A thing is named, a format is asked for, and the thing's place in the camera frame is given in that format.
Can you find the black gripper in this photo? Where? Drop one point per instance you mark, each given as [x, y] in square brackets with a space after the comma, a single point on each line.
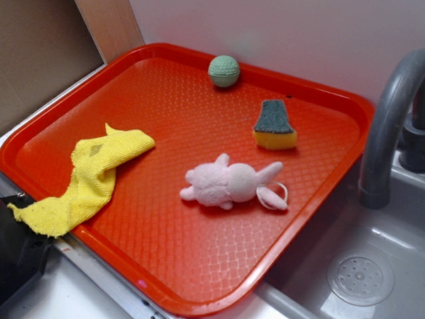
[23, 252]

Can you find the pink plush bunny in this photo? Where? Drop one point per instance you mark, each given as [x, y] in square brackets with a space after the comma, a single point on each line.
[222, 184]

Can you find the yellow microfiber cloth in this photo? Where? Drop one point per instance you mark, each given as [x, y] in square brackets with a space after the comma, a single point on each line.
[92, 182]

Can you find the red plastic tray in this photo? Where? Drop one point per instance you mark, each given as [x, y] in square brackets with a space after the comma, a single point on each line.
[190, 260]

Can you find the wooden corner board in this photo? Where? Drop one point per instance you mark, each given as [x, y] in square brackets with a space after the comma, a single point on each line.
[112, 26]

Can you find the green dimpled ball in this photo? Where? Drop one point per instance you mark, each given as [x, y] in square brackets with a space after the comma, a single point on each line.
[224, 71]

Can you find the yellow green scrub sponge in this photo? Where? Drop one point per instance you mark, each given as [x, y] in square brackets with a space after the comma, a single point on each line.
[273, 130]

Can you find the grey plastic sink basin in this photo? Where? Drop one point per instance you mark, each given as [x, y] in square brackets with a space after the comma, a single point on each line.
[354, 262]

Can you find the grey toy faucet spout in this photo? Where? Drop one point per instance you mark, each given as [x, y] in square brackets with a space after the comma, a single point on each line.
[399, 118]

